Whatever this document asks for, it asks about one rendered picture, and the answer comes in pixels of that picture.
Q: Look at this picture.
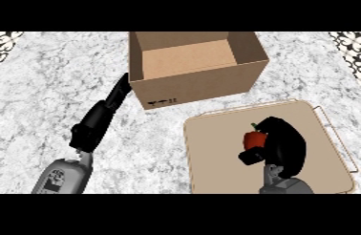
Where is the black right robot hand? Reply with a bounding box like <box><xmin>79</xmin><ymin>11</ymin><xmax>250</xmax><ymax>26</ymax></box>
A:
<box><xmin>238</xmin><ymin>116</ymin><xmax>309</xmax><ymax>180</ymax></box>

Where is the red bell pepper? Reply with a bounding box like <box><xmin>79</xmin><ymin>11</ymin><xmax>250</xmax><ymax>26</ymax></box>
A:
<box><xmin>244</xmin><ymin>122</ymin><xmax>269</xmax><ymax>151</ymax></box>

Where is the brown cardboard box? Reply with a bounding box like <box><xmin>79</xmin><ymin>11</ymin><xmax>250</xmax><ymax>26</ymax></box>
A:
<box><xmin>127</xmin><ymin>32</ymin><xmax>272</xmax><ymax>111</ymax></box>

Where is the beige tray with handles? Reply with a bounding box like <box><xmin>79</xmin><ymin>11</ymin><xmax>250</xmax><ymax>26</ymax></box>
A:
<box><xmin>182</xmin><ymin>98</ymin><xmax>360</xmax><ymax>195</ymax></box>

